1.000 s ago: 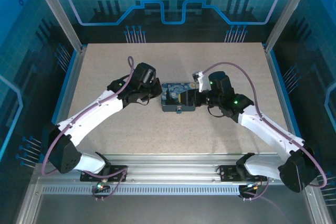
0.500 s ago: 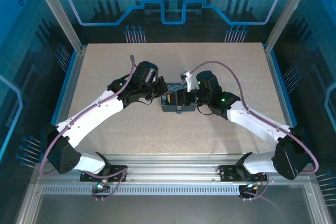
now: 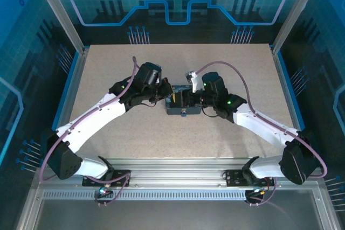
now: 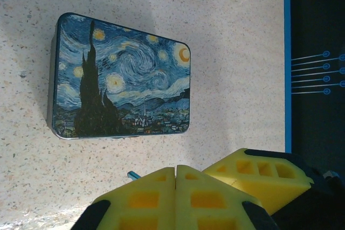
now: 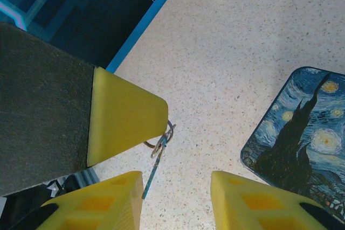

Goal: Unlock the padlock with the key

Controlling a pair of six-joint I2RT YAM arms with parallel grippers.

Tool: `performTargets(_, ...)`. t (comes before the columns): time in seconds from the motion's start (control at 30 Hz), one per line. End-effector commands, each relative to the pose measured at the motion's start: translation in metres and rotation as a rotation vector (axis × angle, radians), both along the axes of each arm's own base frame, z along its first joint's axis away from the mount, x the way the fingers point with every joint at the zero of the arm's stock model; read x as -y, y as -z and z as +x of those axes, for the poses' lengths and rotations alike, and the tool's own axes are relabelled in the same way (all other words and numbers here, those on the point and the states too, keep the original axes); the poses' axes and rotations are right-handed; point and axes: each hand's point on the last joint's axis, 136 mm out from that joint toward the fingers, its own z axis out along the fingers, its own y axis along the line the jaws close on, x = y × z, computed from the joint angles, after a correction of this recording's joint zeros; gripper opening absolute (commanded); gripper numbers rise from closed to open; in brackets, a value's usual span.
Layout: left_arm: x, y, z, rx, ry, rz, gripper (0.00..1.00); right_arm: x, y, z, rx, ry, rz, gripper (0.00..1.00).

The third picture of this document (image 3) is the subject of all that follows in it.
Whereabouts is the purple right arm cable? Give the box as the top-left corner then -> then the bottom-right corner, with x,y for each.
196,61 -> 329,179

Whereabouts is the slotted grey cable duct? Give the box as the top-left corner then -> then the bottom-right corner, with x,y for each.
42,189 -> 307,200

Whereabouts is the aluminium frame post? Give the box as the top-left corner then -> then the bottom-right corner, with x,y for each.
30,0 -> 87,53
271,0 -> 325,53

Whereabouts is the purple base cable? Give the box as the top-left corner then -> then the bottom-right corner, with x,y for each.
245,178 -> 278,208
85,172 -> 132,207

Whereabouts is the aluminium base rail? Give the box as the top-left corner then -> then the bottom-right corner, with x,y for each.
40,156 -> 320,191

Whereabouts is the aluminium and blue side rail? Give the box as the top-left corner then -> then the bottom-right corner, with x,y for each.
270,45 -> 300,131
50,48 -> 88,134

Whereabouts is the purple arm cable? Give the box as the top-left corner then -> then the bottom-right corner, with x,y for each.
196,61 -> 329,179
39,56 -> 141,183

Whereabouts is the starry night print box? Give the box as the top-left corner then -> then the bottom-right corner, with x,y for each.
164,84 -> 202,116

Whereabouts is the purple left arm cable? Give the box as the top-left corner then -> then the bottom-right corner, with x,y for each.
39,56 -> 141,183

